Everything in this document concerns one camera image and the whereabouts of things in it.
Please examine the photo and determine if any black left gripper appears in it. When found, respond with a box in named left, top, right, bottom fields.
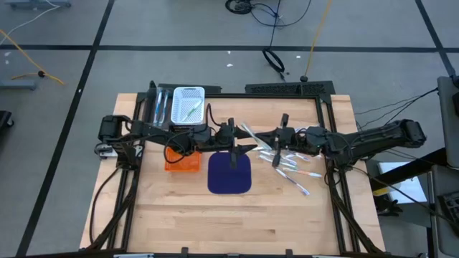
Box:
left=211, top=117, right=259, bottom=169

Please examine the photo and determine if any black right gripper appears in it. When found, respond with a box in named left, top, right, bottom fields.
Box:
left=256, top=113, right=308, bottom=168

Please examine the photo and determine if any packaged white-handled toothbrush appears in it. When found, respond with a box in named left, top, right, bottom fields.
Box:
left=239, top=121, right=273, bottom=151

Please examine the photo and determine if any packaged orange toothbrush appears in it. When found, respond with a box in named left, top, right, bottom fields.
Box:
left=282, top=166, right=323, bottom=178

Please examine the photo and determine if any packaged green toothbrush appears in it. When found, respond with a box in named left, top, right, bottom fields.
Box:
left=180, top=99, right=204, bottom=123

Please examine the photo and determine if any packaged white toothbrush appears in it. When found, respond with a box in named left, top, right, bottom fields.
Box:
left=257, top=149, right=299, bottom=167

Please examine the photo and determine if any packaged pale teal toothbrush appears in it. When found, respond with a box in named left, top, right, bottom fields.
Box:
left=258, top=154, right=299, bottom=172

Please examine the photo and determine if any packaged purple-bristled toothbrush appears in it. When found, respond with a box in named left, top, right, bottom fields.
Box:
left=286, top=151, right=311, bottom=163

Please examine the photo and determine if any purple square mat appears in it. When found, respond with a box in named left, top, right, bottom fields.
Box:
left=207, top=151, right=252, bottom=195

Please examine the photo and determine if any black perforated panel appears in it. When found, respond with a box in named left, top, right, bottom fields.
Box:
left=245, top=80, right=336, bottom=96

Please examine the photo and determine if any orange plastic basket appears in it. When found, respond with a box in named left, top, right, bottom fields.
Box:
left=164, top=146, right=202, bottom=173

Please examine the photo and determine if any black plastic basket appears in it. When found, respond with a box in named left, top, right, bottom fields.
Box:
left=168, top=123, right=207, bottom=134

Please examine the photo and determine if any white plastic basket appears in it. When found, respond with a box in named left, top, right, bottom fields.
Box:
left=170, top=86, right=206, bottom=125

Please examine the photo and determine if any clear grey plastic tray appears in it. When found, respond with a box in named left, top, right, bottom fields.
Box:
left=150, top=87, right=173, bottom=128

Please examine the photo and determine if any black floor object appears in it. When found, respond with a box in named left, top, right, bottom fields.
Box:
left=376, top=195, right=402, bottom=216

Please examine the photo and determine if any white box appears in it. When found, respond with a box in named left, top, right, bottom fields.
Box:
left=376, top=161, right=428, bottom=205

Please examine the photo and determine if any black diagonal bar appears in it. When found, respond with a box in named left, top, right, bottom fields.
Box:
left=369, top=148, right=449, bottom=191

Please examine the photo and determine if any black keyboard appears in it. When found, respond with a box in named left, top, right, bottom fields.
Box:
left=439, top=191, right=459, bottom=223

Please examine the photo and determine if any grey stand foot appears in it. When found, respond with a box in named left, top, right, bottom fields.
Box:
left=4, top=0, right=72, bottom=9
left=0, top=80, right=37, bottom=91

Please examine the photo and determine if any black caster object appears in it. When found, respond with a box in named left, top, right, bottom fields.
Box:
left=0, top=110, right=15, bottom=130

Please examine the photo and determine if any black coiled floor cable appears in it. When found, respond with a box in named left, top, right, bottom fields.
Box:
left=261, top=47, right=287, bottom=80

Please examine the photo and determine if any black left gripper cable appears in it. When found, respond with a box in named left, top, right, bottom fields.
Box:
left=163, top=135, right=197, bottom=165

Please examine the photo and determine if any black hanging cable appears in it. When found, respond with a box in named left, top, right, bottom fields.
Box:
left=270, top=0, right=283, bottom=49

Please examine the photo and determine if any yellow hanging cable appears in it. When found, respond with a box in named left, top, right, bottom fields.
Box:
left=303, top=0, right=333, bottom=78

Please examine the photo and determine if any black floor cable bundle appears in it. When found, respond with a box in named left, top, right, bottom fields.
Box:
left=224, top=0, right=313, bottom=29

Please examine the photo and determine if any silver arm base bracket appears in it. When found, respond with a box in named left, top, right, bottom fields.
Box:
left=95, top=142, right=119, bottom=161

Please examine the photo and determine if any black frame cable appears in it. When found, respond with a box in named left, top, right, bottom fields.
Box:
left=88, top=165, right=121, bottom=244

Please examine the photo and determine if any yellow floor cable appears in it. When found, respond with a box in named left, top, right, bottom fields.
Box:
left=0, top=28, right=66, bottom=86

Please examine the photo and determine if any white floor cable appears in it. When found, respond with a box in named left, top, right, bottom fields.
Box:
left=0, top=0, right=61, bottom=47

